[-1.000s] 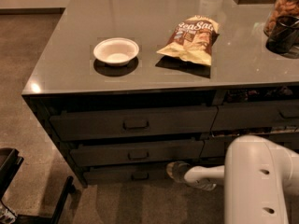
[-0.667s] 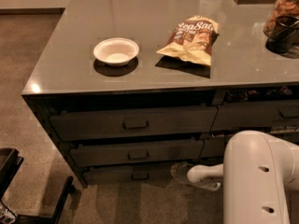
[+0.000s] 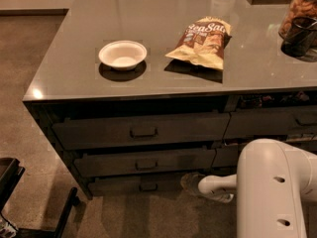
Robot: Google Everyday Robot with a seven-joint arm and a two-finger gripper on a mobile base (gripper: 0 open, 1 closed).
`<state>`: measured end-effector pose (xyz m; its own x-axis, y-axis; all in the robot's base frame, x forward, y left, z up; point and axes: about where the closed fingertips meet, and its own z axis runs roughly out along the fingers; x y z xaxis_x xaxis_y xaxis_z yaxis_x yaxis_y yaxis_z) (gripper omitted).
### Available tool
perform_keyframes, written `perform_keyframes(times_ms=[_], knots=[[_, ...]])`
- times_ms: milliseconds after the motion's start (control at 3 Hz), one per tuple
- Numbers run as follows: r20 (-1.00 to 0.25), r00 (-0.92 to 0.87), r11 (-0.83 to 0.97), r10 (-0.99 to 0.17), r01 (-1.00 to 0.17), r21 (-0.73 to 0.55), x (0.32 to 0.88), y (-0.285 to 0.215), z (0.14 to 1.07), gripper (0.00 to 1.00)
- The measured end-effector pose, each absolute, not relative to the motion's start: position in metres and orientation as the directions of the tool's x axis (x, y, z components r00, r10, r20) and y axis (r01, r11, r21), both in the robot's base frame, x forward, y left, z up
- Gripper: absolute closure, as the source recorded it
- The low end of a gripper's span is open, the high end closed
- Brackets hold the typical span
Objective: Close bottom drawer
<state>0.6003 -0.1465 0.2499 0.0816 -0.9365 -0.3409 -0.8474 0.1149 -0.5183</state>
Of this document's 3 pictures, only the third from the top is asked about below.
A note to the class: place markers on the drawer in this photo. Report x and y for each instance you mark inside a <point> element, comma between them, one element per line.
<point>134,184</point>
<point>281,121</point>
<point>227,156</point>
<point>140,130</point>
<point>91,166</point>

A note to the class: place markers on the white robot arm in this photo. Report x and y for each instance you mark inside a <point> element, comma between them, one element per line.
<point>271,182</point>

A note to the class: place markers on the dark counter cabinet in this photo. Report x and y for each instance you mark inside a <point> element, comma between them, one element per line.
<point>72,83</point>

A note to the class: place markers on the sea salt chips bag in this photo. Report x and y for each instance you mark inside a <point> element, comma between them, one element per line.
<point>203,43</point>

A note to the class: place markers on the white paper bowl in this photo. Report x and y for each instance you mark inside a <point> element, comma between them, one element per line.
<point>122,55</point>

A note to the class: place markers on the black mesh cup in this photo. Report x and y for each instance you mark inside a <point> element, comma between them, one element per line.
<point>300,37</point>

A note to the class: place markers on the glass snack jar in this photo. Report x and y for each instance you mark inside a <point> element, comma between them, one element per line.
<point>297,8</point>

